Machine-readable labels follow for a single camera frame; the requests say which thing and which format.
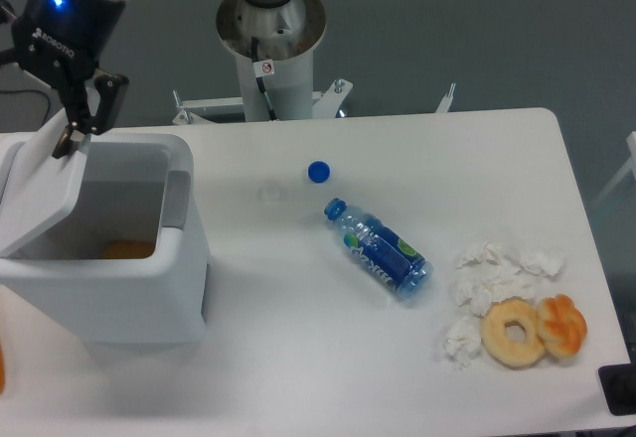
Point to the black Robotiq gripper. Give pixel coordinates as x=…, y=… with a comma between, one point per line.
x=64, y=30

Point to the white trash can lid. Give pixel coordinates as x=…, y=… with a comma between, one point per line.
x=38, y=190

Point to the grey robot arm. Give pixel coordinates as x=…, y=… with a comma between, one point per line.
x=92, y=108

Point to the white trash can body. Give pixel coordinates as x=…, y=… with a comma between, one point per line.
x=136, y=186

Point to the orange item inside trash can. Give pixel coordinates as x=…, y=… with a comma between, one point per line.
x=128, y=249

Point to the blue bottle cap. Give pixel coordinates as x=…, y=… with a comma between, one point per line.
x=318, y=172

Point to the clear round lid on table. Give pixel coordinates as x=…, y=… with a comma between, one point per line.
x=271, y=191

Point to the orange object at left edge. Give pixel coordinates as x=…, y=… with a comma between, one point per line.
x=2, y=371

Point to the blue plastic water bottle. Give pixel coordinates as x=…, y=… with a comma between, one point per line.
x=381, y=251

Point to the crumpled white tissue top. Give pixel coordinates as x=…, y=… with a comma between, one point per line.
x=486, y=252

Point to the crumpled white tissue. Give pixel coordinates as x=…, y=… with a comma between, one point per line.
x=483, y=285
x=486, y=252
x=542, y=263
x=463, y=343

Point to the crumpled white tissue middle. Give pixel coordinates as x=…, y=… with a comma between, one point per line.
x=483, y=285

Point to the crumpled white tissue bottom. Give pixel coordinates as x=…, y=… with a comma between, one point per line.
x=463, y=343

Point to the crumpled white tissue right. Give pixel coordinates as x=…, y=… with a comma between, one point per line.
x=542, y=263

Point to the orange glazed twisted bun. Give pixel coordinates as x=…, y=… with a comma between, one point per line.
x=561, y=326

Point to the black device at table edge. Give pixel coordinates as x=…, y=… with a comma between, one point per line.
x=618, y=385

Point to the white metal base frame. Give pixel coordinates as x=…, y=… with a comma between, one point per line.
x=328, y=104

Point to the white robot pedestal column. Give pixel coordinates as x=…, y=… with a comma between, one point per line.
x=273, y=50

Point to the plain ring donut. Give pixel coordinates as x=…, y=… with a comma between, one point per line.
x=510, y=335

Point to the white frame at right edge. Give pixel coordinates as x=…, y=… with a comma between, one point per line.
x=619, y=180

